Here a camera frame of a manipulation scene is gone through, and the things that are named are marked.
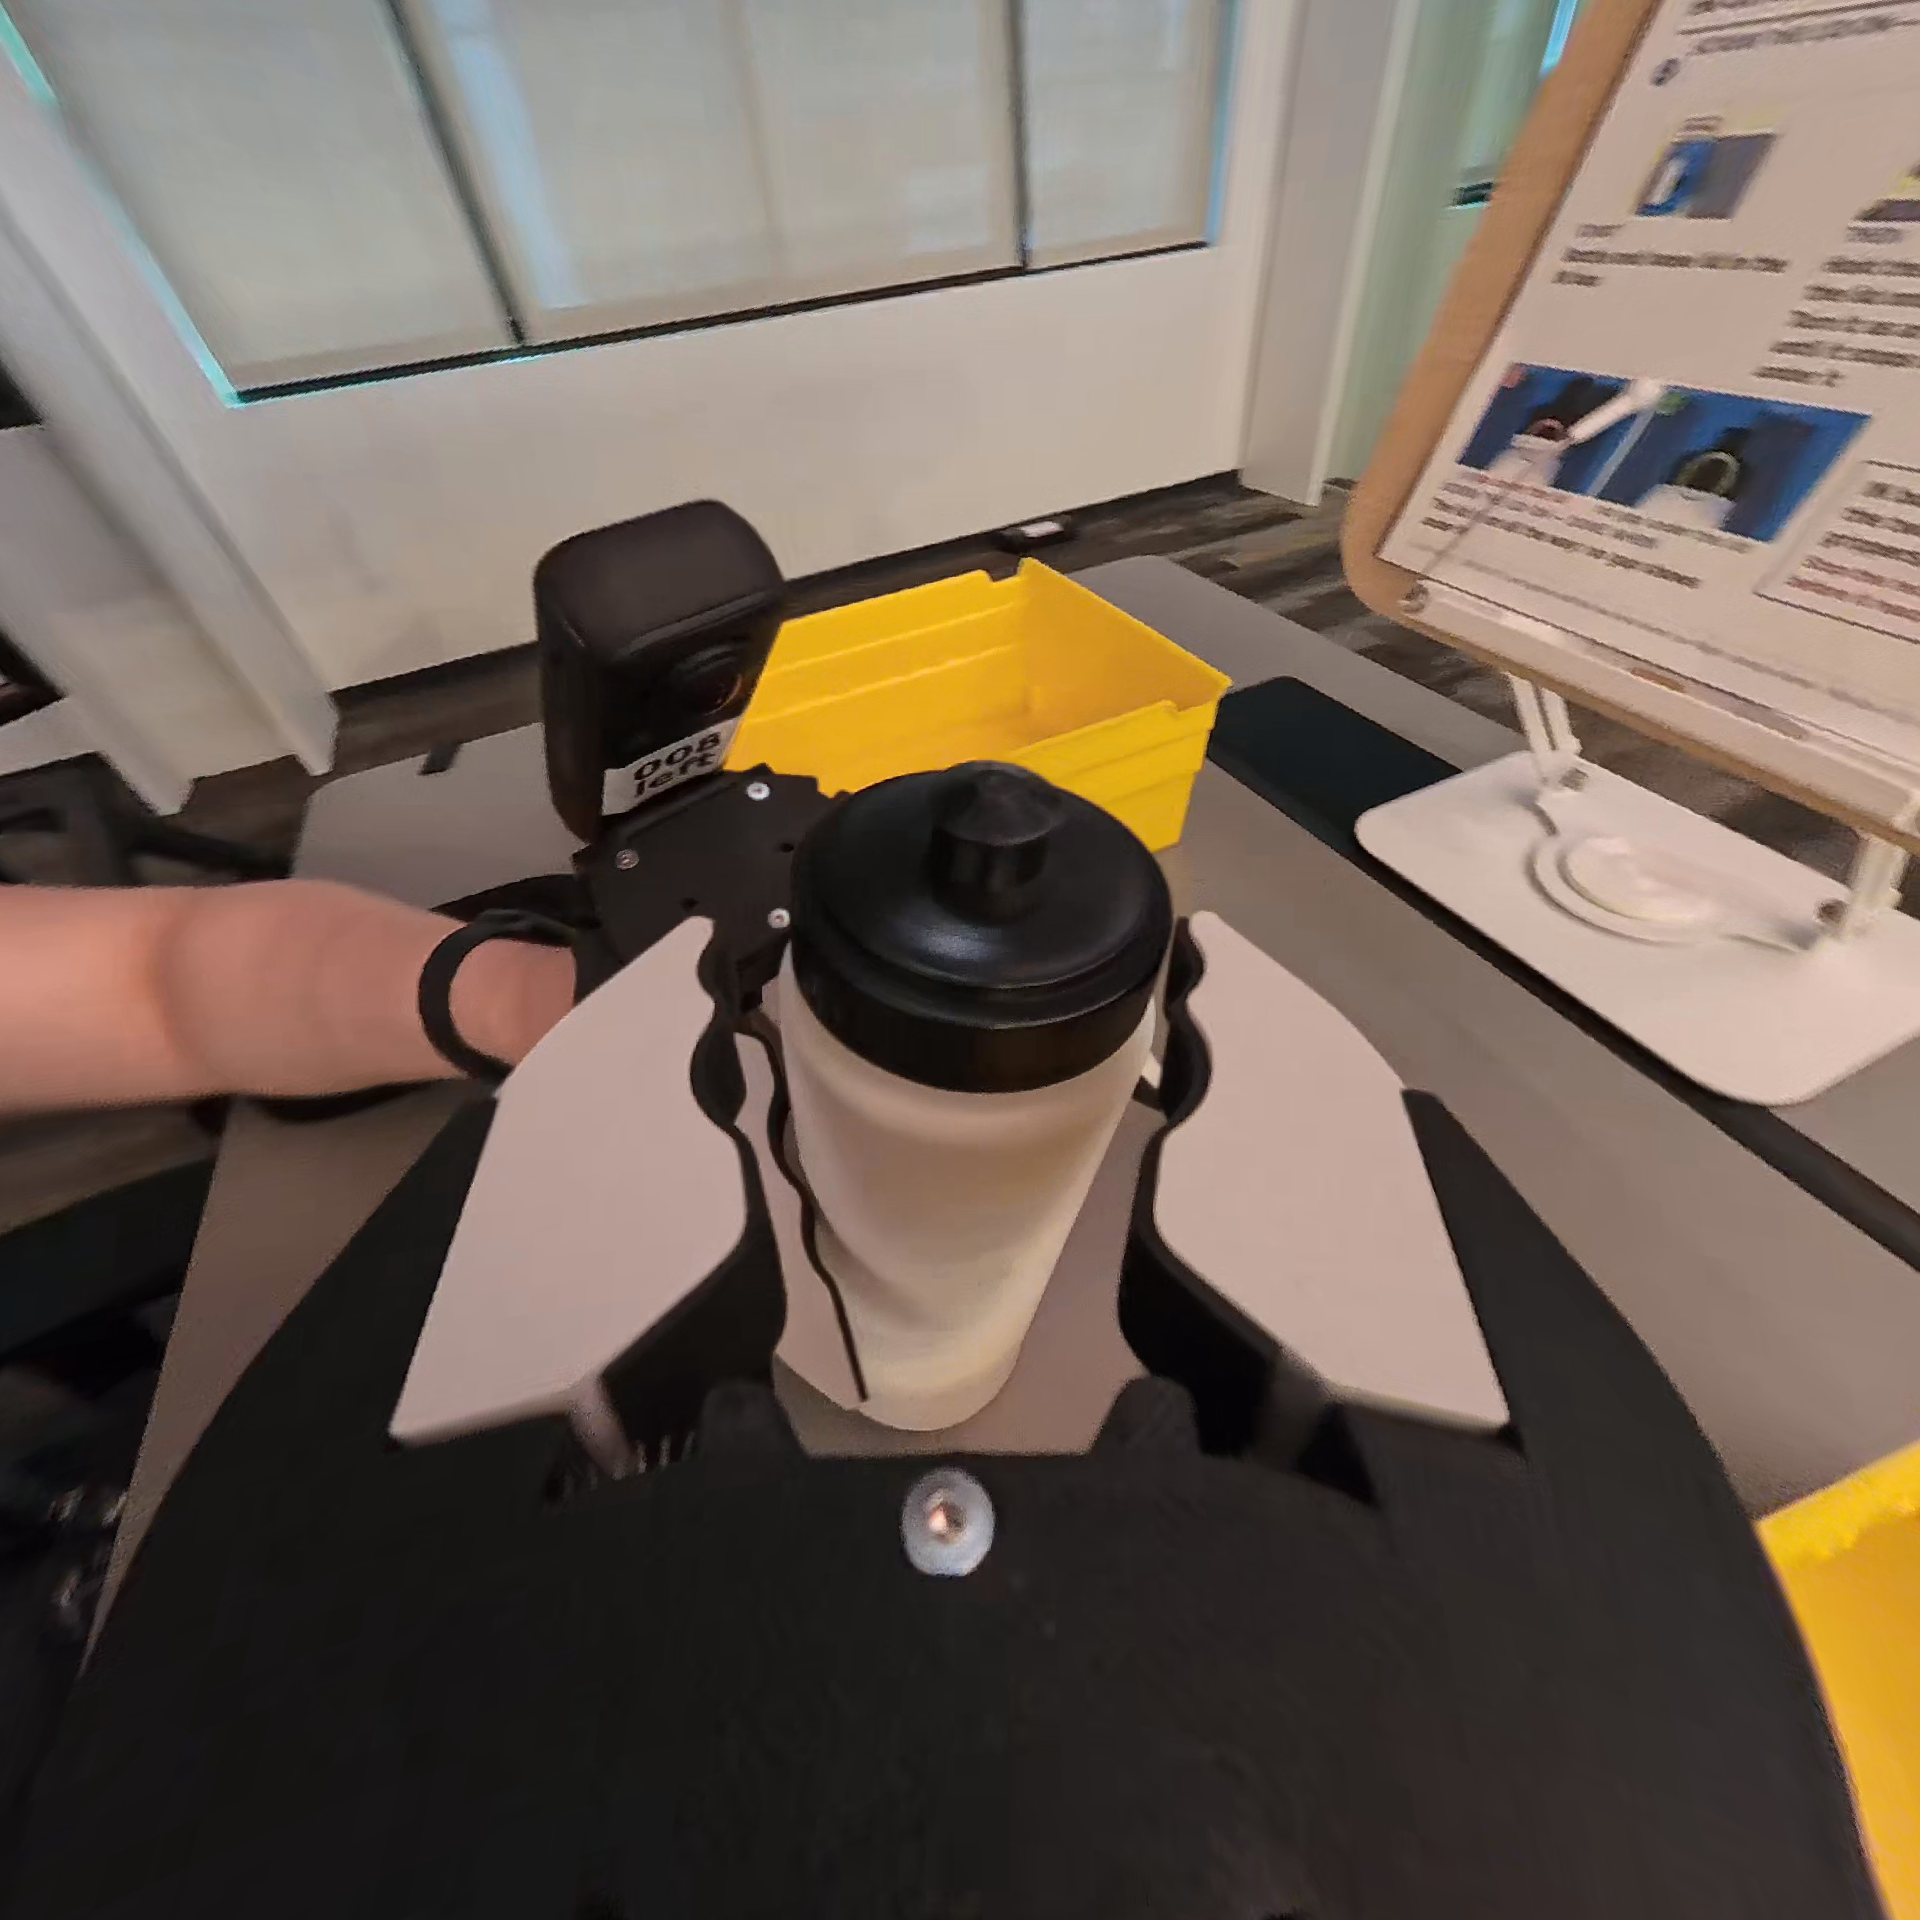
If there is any person's navy clothing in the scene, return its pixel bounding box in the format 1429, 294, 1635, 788
0, 1156, 212, 1652

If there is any white plastic bottle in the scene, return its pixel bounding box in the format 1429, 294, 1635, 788
773, 959, 1156, 1430

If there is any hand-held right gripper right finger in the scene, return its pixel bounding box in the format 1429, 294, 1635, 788
1115, 909, 1508, 1447

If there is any white framed window partition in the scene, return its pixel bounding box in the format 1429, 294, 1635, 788
0, 0, 1351, 695

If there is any black wristband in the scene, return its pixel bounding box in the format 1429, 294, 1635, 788
416, 909, 579, 1081

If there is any white board stand base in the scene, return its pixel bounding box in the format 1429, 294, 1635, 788
1355, 682, 1920, 1108

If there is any black bottle lid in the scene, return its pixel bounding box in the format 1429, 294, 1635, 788
787, 760, 1174, 1092

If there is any person's left forearm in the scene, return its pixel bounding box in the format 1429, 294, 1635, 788
0, 876, 450, 1112

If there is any person's left hand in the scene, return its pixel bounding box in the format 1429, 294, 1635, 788
457, 937, 582, 1067

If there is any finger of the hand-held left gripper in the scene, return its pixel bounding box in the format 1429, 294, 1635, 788
737, 1010, 871, 1409

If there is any yellow plastic bin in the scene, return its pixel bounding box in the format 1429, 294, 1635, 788
1755, 1446, 1920, 1920
724, 557, 1233, 855

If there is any wooden instruction sheet board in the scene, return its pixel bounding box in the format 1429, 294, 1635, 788
1336, 0, 1920, 858

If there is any black smooth desk mat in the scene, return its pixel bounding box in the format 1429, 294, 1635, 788
1207, 675, 1460, 818

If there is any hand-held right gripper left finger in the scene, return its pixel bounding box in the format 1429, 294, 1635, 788
389, 913, 788, 1463

